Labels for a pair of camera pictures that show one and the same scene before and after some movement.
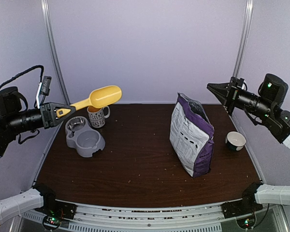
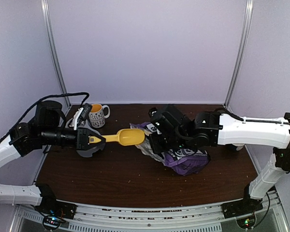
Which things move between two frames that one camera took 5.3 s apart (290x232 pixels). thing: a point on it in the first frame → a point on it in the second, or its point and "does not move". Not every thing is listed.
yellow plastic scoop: [100, 97] → [124, 137]
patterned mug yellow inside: [97, 116] does not move
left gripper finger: [58, 120] → [92, 145]
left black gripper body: [47, 122] → [80, 145]
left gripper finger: [53, 105] → [92, 133]
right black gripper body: [234, 92] → [158, 148]
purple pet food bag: [191, 136] → [182, 161]
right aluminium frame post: [244, 39] does not move
